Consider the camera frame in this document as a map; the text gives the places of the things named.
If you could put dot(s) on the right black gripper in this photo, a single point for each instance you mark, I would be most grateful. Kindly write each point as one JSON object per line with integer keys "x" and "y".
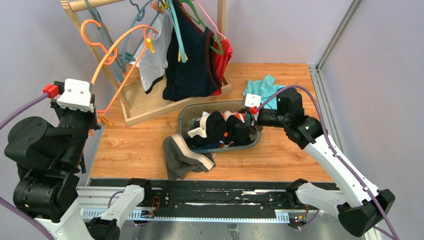
{"x": 250, "y": 120}

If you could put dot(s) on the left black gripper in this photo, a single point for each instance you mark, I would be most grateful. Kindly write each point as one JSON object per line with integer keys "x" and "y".
{"x": 93, "y": 117}

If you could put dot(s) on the dark grey cream-band underwear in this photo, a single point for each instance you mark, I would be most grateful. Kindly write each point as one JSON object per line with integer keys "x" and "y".
{"x": 180, "y": 160}

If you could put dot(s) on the grey-blue clip hanger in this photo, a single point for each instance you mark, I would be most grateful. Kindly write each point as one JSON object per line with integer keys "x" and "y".
{"x": 107, "y": 40}

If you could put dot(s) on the white grey underwear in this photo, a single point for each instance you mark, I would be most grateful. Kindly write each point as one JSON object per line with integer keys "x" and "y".
{"x": 152, "y": 65}

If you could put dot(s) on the teal clip hanger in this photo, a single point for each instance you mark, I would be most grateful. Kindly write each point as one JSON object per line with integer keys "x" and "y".
{"x": 182, "y": 57}

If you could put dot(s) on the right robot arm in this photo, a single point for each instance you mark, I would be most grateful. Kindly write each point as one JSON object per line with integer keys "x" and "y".
{"x": 359, "y": 205}

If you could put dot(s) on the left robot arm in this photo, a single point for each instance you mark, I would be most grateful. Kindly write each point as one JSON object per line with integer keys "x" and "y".
{"x": 49, "y": 159}

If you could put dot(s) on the black underwear in basket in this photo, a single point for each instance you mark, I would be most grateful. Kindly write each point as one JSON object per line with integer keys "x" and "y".
{"x": 239, "y": 136}

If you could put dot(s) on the orange white underwear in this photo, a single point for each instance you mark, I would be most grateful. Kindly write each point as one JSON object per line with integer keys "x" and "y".
{"x": 240, "y": 116}

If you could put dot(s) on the green hanger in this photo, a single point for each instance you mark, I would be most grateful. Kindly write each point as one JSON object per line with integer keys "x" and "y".
{"x": 197, "y": 19}

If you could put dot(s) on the pink thin hanger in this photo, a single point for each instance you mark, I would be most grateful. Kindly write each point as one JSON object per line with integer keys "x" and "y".
{"x": 212, "y": 18}

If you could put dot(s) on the teal cloth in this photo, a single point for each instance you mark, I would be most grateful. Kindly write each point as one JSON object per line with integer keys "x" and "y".
{"x": 264, "y": 88}

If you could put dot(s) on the wooden clothes rack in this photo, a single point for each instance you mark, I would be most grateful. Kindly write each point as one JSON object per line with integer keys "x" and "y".
{"x": 136, "y": 105}

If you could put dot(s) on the red garment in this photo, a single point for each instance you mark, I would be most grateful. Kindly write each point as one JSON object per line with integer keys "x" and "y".
{"x": 219, "y": 64}

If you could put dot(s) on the dark navy tank top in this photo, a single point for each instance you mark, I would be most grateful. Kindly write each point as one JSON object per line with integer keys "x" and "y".
{"x": 196, "y": 77}

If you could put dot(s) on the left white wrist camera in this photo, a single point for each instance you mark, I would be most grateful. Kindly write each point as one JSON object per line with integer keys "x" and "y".
{"x": 77, "y": 95}

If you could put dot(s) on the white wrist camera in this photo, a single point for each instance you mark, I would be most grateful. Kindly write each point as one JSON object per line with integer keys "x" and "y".
{"x": 77, "y": 95}
{"x": 251, "y": 100}

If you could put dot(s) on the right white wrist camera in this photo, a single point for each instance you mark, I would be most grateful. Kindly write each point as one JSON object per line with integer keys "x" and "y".
{"x": 251, "y": 100}

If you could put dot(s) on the aluminium frame rail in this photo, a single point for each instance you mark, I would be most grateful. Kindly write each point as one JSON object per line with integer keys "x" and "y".
{"x": 317, "y": 77}

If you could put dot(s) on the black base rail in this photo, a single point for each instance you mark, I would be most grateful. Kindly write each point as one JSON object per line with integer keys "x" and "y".
{"x": 220, "y": 201}

